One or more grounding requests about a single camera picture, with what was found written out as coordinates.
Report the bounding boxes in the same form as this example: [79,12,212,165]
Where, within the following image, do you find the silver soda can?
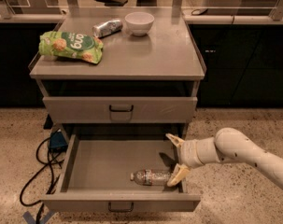
[92,19,123,38]

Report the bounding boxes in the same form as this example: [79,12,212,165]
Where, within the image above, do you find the grey drawer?
[43,134,201,213]
[43,97,197,123]

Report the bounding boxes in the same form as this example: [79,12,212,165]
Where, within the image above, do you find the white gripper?
[165,133,217,187]

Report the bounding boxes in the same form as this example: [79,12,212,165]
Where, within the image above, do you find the white ceramic bowl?
[125,12,155,36]

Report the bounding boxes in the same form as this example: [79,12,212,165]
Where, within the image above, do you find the green chip bag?
[38,31,104,64]

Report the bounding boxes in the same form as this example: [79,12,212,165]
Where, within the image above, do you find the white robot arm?
[166,128,283,189]

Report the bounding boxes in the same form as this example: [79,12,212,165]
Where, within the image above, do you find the clear plastic water bottle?
[130,169,171,186]

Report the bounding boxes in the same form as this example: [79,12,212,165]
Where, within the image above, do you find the black floor cable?
[19,136,65,224]

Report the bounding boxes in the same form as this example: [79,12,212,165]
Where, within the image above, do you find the blue power box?
[49,131,68,152]

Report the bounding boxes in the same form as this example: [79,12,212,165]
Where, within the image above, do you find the grey drawer cabinet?
[28,7,207,135]

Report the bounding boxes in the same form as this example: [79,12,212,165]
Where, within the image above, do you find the black chair armrest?
[94,0,128,7]

